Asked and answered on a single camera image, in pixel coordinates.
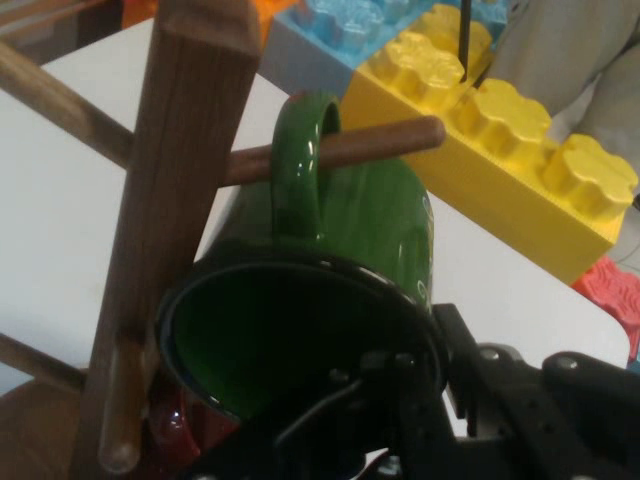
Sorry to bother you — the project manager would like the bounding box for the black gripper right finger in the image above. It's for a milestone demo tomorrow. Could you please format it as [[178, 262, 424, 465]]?
[[433, 302, 640, 480]]

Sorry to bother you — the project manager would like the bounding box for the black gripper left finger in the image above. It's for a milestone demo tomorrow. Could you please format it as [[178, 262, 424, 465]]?
[[329, 349, 454, 480]]

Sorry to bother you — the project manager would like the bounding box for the green enamel mug white lettering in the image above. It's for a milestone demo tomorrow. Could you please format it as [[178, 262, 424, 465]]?
[[154, 92, 451, 436]]

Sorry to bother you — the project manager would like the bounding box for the small red toy brick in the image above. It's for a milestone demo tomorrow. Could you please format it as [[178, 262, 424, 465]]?
[[569, 257, 640, 362]]

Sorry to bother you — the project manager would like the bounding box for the large yellow toy brick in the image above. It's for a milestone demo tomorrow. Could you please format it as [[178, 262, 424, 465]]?
[[339, 3, 640, 286]]

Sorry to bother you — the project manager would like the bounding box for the red enamel mug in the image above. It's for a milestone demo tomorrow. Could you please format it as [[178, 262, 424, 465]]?
[[147, 369, 241, 466]]

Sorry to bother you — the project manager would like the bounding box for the brown wooden mug tree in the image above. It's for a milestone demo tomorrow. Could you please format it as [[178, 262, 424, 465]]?
[[0, 0, 446, 480]]

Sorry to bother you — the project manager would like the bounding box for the grey fabric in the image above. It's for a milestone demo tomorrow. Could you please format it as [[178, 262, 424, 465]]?
[[487, 0, 640, 151]]

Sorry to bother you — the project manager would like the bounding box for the black tripod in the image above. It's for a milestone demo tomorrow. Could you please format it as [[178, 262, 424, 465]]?
[[457, 0, 496, 90]]

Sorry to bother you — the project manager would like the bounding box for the light blue toy brick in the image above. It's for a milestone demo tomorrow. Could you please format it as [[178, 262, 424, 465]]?
[[259, 0, 511, 96]]

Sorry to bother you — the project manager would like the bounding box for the large orange toy brick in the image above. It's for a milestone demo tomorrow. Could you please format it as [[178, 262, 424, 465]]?
[[122, 0, 307, 30]]

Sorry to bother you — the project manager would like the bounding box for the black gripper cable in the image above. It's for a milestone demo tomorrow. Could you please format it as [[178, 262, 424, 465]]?
[[272, 377, 364, 449]]

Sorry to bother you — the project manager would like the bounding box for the horizontal aluminium rail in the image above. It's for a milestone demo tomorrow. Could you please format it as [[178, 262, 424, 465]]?
[[0, 0, 124, 66]]

